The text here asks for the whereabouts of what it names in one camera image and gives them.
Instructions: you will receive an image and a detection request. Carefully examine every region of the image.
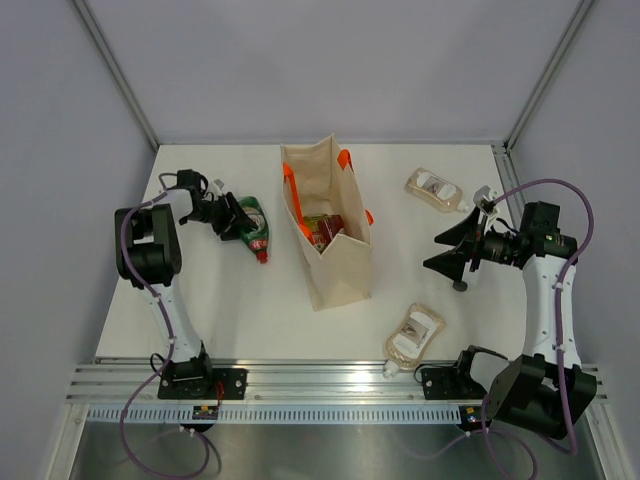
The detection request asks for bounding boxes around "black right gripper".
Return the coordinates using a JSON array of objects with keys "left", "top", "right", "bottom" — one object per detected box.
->
[{"left": 424, "top": 206, "right": 520, "bottom": 283}]

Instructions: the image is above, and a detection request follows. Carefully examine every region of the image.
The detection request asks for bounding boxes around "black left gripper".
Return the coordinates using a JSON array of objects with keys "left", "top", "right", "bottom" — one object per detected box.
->
[{"left": 183, "top": 193, "right": 256, "bottom": 241}]

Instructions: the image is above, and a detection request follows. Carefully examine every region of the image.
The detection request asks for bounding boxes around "white Bonaits lotion tube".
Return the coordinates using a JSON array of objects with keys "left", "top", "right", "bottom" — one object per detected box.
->
[{"left": 452, "top": 268, "right": 481, "bottom": 292}]

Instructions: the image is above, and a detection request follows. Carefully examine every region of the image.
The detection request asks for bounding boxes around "clear Malory soap bottle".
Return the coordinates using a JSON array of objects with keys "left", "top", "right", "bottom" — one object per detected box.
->
[
  {"left": 382, "top": 303, "right": 445, "bottom": 379},
  {"left": 404, "top": 168, "right": 470, "bottom": 213}
]

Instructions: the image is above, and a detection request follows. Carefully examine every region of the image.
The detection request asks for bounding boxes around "red Fairy dish soap bottle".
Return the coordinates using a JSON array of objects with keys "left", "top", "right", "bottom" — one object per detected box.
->
[{"left": 303, "top": 214, "right": 344, "bottom": 253}]

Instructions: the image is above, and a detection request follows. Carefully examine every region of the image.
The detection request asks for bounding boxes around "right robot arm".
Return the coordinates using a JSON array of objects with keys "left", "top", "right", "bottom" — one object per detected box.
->
[{"left": 423, "top": 201, "right": 597, "bottom": 440}]

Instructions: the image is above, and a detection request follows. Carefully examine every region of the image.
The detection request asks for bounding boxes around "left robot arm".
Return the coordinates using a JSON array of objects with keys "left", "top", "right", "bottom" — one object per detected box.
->
[{"left": 114, "top": 169, "right": 269, "bottom": 402}]

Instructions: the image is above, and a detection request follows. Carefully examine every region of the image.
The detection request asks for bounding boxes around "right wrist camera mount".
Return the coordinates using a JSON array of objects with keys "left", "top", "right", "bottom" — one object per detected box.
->
[{"left": 473, "top": 185, "right": 499, "bottom": 217}]

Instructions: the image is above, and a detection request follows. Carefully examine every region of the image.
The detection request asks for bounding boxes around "canvas bag with orange handles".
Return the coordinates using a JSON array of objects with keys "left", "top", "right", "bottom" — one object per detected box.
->
[{"left": 281, "top": 136, "right": 374, "bottom": 311}]

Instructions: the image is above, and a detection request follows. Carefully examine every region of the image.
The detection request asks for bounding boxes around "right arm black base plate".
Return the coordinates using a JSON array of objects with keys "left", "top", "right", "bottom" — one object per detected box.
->
[{"left": 419, "top": 366, "right": 487, "bottom": 400}]

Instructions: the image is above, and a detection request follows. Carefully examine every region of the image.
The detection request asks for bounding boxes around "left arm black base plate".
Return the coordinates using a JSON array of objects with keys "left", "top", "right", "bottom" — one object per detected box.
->
[{"left": 157, "top": 364, "right": 248, "bottom": 400}]

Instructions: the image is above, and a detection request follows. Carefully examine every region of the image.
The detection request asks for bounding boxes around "aluminium frame rail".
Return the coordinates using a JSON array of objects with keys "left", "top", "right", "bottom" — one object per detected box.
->
[{"left": 64, "top": 362, "right": 609, "bottom": 406}]

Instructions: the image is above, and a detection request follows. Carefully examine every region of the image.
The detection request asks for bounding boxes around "white slotted cable duct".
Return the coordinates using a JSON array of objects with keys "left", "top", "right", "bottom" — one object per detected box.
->
[{"left": 85, "top": 405, "right": 464, "bottom": 424}]

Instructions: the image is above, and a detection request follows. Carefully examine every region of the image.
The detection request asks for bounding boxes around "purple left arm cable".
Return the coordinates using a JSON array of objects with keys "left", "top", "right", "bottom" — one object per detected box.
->
[{"left": 119, "top": 172, "right": 222, "bottom": 480}]

